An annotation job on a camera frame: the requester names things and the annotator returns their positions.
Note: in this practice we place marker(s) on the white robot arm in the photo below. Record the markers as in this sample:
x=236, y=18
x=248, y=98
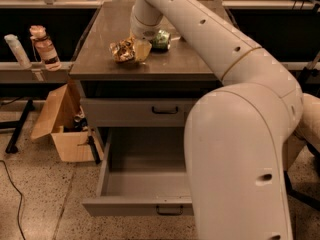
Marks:
x=234, y=135

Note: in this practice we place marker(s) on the closed grey top drawer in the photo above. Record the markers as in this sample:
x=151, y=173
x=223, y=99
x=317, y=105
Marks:
x=134, y=112

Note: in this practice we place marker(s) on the black stand leg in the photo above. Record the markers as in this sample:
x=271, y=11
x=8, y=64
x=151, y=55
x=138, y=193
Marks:
x=17, y=126

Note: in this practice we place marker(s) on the grey drawer cabinet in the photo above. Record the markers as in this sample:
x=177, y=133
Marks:
x=178, y=73

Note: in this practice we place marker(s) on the pink labelled bottle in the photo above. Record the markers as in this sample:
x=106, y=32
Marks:
x=44, y=47

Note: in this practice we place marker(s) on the crushed orange can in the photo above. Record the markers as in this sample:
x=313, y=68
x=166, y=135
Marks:
x=123, y=50

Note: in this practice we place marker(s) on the white bottle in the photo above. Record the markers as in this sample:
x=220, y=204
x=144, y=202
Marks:
x=18, y=51

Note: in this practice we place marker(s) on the wooden box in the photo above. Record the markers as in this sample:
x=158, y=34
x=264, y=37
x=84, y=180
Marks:
x=63, y=119

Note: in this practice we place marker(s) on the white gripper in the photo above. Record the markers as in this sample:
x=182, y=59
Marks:
x=144, y=32

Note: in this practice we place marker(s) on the open grey middle drawer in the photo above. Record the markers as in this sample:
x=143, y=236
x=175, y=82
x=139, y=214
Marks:
x=142, y=174

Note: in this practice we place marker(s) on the crushed green can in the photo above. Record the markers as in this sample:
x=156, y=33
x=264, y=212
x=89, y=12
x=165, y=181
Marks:
x=161, y=40

